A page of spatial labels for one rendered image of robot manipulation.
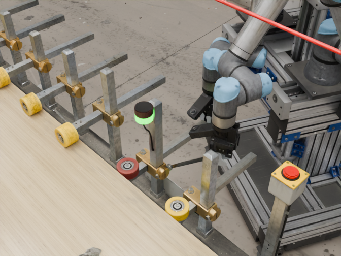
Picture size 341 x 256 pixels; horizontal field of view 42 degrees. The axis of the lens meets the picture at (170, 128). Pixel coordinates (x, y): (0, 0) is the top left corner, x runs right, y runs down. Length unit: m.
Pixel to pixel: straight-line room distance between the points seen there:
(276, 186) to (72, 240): 0.64
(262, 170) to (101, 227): 1.33
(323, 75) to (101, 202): 0.95
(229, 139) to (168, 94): 1.96
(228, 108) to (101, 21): 3.11
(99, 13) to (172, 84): 1.33
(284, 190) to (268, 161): 1.45
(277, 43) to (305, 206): 0.85
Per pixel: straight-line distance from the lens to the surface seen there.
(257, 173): 2.54
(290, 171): 1.17
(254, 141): 2.71
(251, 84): 1.37
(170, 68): 3.63
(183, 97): 3.33
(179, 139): 1.74
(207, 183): 1.42
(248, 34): 1.43
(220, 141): 1.44
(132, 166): 1.59
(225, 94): 1.31
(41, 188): 1.58
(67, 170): 1.62
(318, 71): 1.79
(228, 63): 1.45
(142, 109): 1.40
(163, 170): 1.62
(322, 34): 1.73
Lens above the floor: 2.07
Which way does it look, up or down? 42 degrees down
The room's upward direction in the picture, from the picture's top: straight up
